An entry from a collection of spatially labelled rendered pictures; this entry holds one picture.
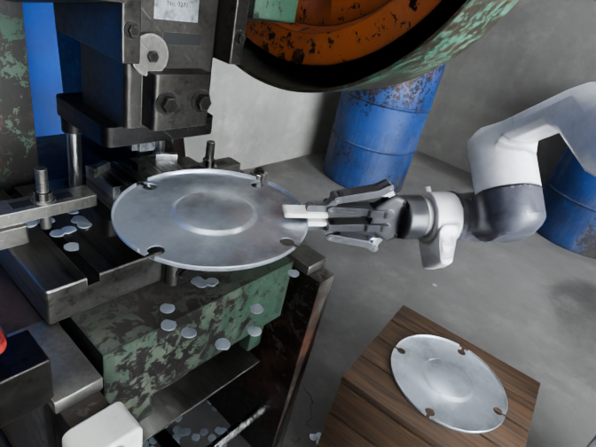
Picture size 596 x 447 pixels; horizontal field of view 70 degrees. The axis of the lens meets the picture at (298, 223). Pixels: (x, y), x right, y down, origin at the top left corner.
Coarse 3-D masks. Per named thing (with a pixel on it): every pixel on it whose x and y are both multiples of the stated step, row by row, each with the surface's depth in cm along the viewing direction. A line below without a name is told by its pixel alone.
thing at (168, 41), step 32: (160, 0) 56; (192, 0) 60; (160, 32) 58; (192, 32) 62; (96, 64) 62; (128, 64) 57; (160, 64) 59; (192, 64) 65; (96, 96) 64; (128, 96) 59; (160, 96) 59; (192, 96) 64; (128, 128) 62; (160, 128) 62
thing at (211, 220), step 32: (128, 192) 67; (160, 192) 68; (192, 192) 70; (224, 192) 70; (256, 192) 73; (288, 192) 74; (128, 224) 59; (160, 224) 61; (192, 224) 61; (224, 224) 62; (256, 224) 64; (288, 224) 66; (160, 256) 54; (192, 256) 55; (224, 256) 56; (256, 256) 57
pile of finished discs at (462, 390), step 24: (432, 336) 119; (408, 360) 109; (432, 360) 110; (456, 360) 113; (480, 360) 114; (408, 384) 102; (432, 384) 103; (456, 384) 105; (480, 384) 107; (432, 408) 98; (456, 408) 99; (480, 408) 101; (504, 408) 102; (480, 432) 94
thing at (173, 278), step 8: (128, 184) 70; (144, 184) 71; (120, 192) 68; (280, 240) 66; (160, 248) 69; (168, 272) 69; (176, 272) 69; (184, 272) 70; (192, 272) 73; (200, 272) 74; (168, 280) 70; (176, 280) 71; (184, 280) 72
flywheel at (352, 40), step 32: (320, 0) 85; (352, 0) 81; (384, 0) 77; (416, 0) 70; (448, 0) 68; (256, 32) 93; (288, 32) 88; (320, 32) 83; (352, 32) 79; (384, 32) 75; (416, 32) 74; (320, 64) 85; (352, 64) 86
